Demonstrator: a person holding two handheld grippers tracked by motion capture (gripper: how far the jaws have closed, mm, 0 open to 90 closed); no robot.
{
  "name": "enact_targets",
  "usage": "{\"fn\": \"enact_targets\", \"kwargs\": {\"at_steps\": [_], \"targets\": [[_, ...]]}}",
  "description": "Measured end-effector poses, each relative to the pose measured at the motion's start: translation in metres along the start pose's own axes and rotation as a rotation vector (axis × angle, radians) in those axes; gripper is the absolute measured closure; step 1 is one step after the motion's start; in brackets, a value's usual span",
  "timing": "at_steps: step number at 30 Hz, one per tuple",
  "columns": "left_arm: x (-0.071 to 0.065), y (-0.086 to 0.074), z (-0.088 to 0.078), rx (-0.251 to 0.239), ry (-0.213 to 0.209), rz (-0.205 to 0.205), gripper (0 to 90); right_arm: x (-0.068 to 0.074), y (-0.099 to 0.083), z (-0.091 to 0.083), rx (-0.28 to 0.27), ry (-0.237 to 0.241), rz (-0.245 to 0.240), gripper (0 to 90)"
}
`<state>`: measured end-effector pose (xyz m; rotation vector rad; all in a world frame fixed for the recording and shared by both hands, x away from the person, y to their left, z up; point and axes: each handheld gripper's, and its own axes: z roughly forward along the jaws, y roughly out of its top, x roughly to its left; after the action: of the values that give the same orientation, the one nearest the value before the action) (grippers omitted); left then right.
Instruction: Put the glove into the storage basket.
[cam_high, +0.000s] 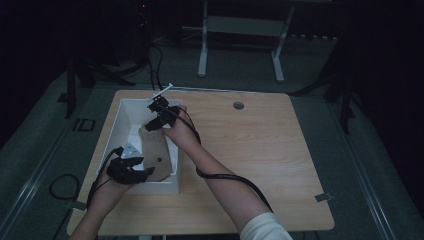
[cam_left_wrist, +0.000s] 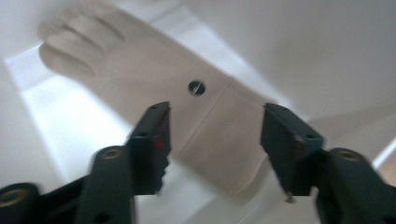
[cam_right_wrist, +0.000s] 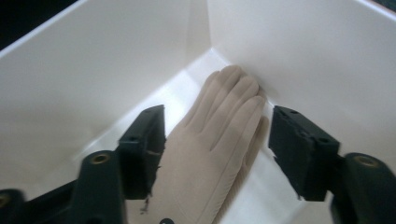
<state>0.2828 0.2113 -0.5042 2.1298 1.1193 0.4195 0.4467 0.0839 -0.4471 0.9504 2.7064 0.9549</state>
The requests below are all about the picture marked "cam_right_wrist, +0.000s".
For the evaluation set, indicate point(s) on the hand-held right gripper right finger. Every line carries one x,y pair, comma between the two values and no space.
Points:
302,152

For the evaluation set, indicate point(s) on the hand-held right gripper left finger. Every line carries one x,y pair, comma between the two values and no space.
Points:
143,149

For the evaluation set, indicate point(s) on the beige glove with dark dot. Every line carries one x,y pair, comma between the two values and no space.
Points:
211,140

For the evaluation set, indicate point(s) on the white box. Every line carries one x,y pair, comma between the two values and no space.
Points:
77,77

